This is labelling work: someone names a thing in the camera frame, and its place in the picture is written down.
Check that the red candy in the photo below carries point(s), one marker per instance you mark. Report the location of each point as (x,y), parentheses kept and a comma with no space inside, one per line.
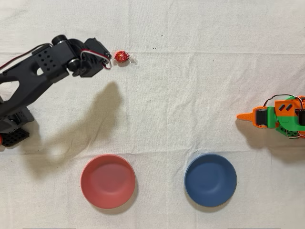
(121,56)

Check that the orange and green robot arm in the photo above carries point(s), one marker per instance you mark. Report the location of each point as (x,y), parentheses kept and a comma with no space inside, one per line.
(287,119)

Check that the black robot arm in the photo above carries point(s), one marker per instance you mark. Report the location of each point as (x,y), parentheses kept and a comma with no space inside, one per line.
(28,78)

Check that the blue bowl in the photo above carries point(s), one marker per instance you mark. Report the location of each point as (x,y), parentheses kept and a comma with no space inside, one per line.
(210,180)

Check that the red bowl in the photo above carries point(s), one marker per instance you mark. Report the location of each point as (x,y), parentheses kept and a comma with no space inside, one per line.
(108,181)

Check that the white tablecloth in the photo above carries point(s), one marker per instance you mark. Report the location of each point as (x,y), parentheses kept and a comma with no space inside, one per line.
(166,95)

